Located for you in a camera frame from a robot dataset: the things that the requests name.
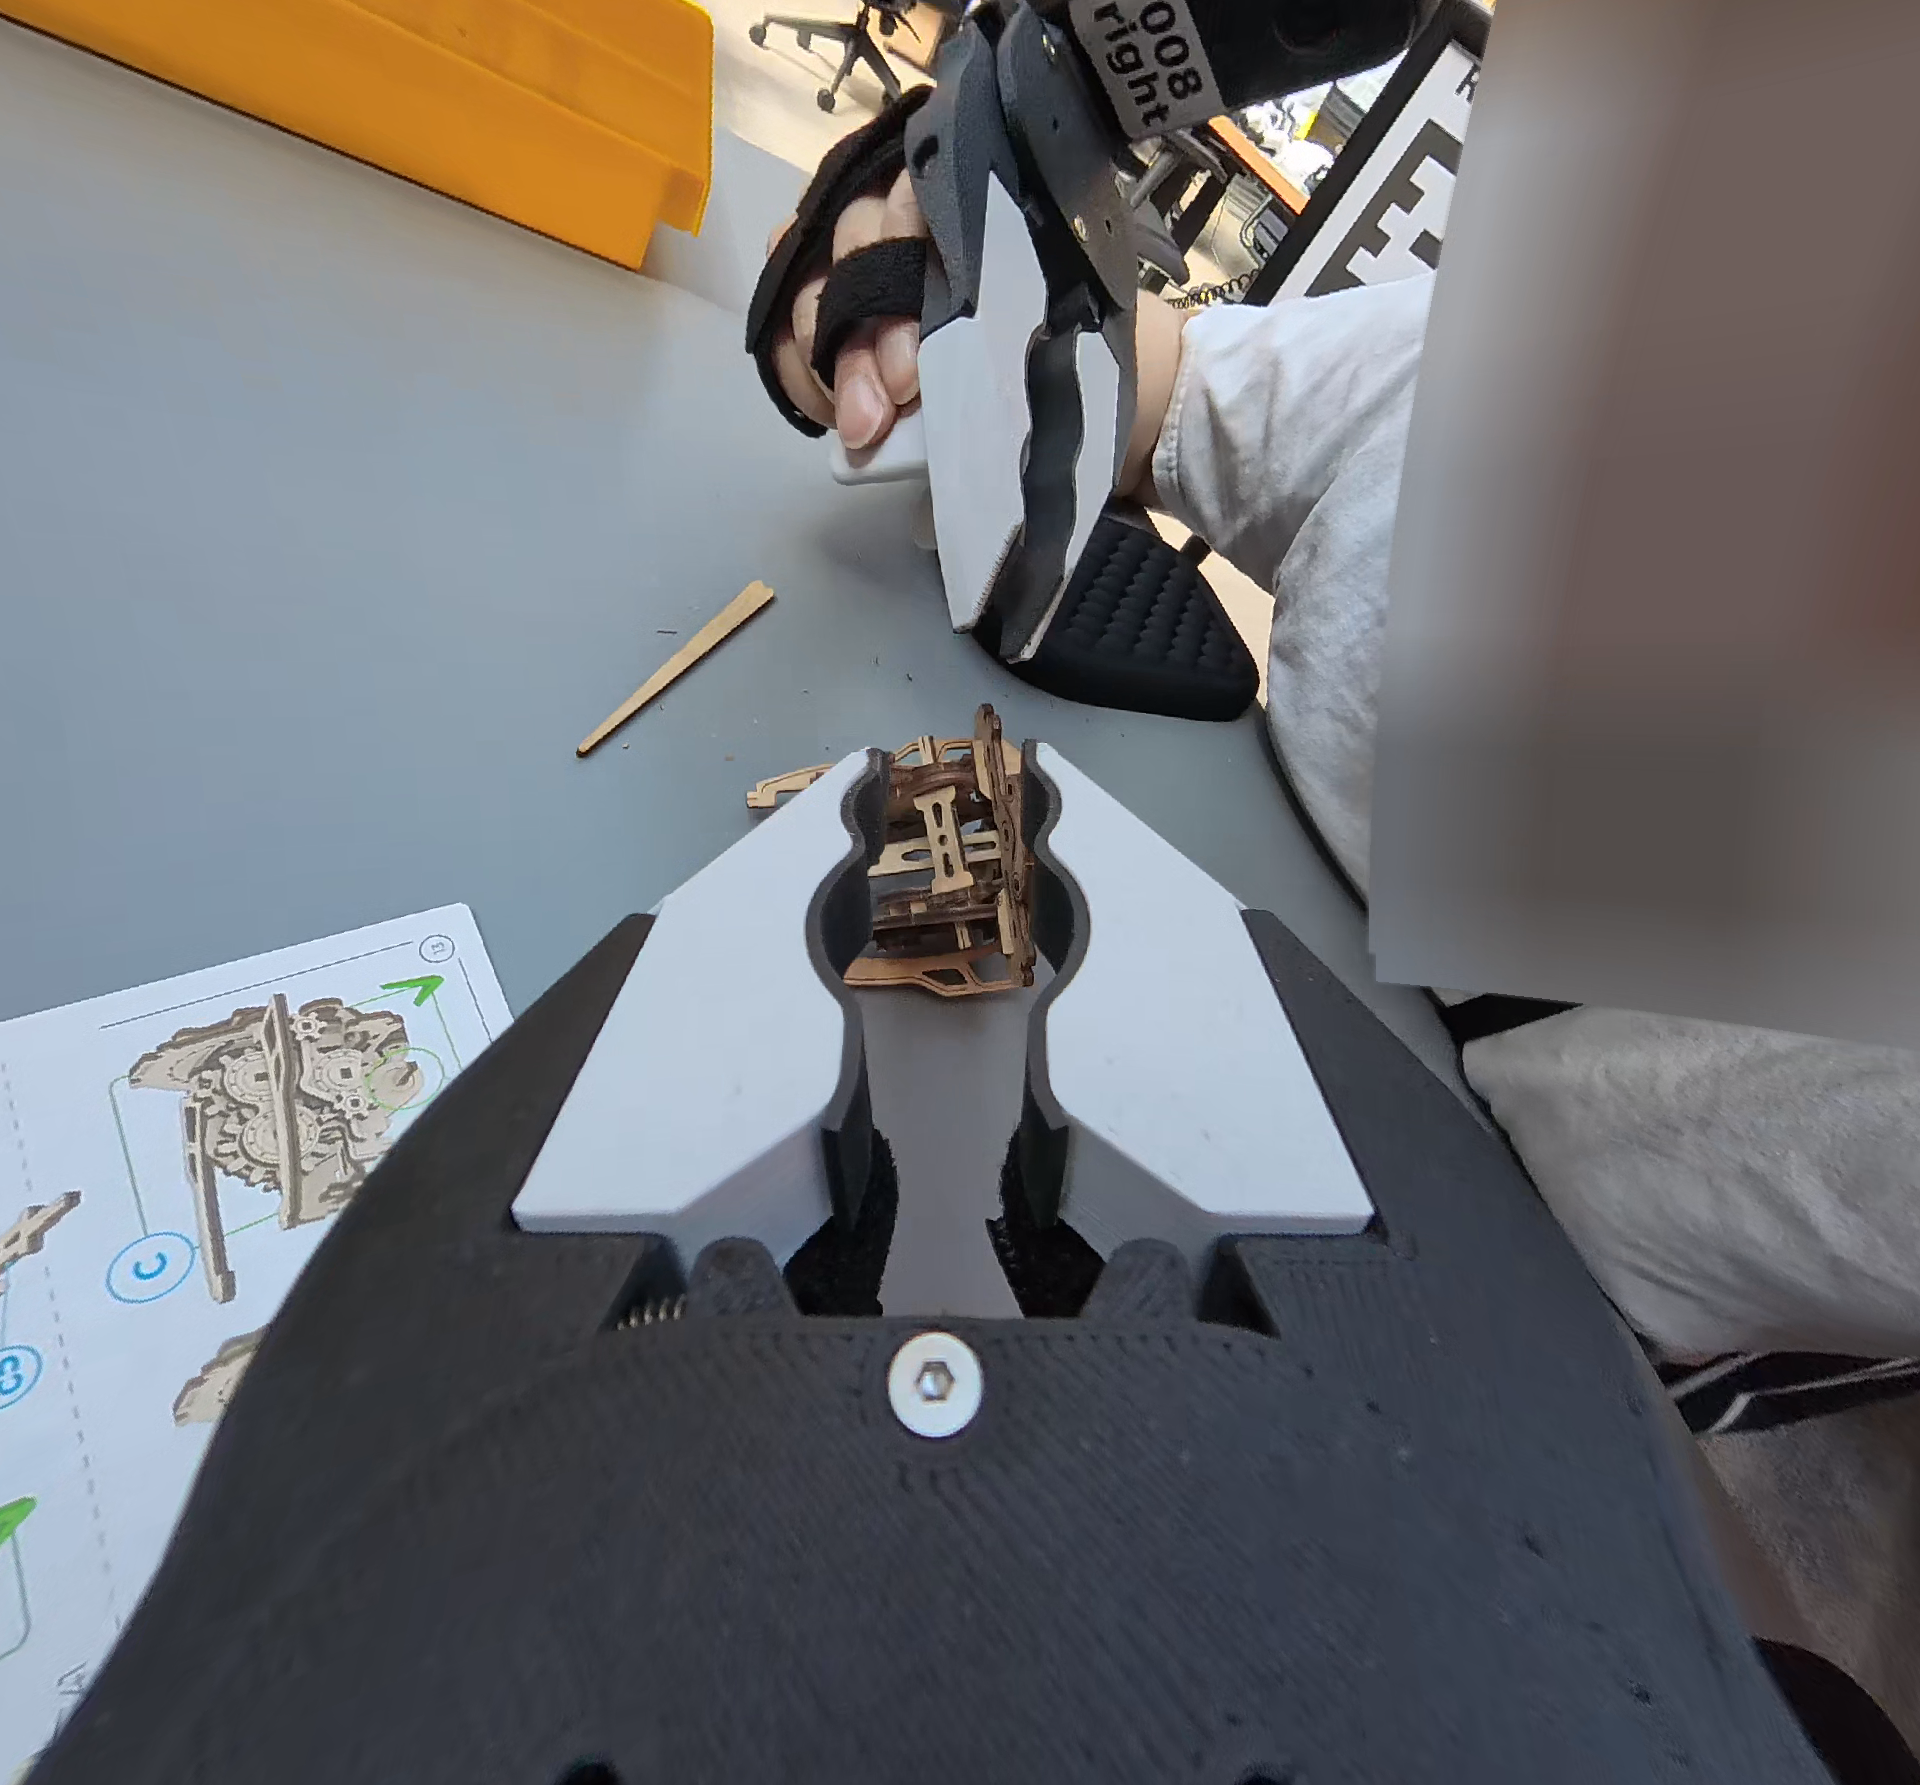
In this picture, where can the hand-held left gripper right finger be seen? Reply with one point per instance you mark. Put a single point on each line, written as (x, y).
(1200, 1064)

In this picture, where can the nested yellow plastic bins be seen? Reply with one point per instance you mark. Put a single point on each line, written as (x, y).
(376, 29)

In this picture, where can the person's right forearm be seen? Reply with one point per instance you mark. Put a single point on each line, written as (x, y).
(1305, 464)

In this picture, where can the white instruction booklet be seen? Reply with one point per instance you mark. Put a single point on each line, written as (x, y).
(90, 1064)

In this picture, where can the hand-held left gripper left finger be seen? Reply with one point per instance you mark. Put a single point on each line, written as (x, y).
(690, 1064)

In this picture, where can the wooden mechanical model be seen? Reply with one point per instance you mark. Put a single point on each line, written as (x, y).
(946, 869)

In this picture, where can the person's torso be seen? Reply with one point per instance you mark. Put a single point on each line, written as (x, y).
(1680, 1185)

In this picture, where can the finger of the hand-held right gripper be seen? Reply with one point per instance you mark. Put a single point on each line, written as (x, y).
(976, 464)
(1107, 419)

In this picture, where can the thin wooden stick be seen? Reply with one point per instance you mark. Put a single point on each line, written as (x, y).
(676, 667)

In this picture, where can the person's right hand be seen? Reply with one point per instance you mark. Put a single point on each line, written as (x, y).
(878, 383)

